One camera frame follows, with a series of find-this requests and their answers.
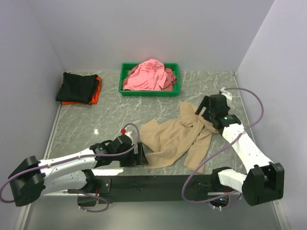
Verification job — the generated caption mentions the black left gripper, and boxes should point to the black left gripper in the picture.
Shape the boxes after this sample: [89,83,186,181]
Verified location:
[114,141,148,167]

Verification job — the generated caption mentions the beige t shirt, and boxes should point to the beige t shirt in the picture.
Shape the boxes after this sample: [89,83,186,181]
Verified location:
[140,102,218,170]

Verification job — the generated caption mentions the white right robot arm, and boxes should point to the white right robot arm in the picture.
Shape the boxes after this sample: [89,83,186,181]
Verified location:
[196,94,284,206]

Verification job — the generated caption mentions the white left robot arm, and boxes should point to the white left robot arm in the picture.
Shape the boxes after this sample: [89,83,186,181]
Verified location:
[8,135,149,207]

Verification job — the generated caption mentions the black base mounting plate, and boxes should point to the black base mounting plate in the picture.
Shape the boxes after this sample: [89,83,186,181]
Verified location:
[77,175,218,207]

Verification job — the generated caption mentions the dusty rose t shirt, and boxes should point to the dusty rose t shirt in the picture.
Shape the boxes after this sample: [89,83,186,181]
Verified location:
[122,66,177,91]

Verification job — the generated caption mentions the pink t shirt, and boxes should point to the pink t shirt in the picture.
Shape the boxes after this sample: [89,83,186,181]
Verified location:
[122,59,167,91]

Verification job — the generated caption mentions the orange folded t shirt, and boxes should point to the orange folded t shirt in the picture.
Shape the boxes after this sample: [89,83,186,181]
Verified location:
[61,75,102,105]

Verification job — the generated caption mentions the green plastic bin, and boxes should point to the green plastic bin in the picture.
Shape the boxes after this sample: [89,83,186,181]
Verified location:
[118,62,181,97]

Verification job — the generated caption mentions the black folded t shirt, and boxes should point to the black folded t shirt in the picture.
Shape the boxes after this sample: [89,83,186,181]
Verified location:
[55,71,99,104]

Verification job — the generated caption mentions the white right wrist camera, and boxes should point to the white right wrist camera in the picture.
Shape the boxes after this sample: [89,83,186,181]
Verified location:
[219,87,233,101]

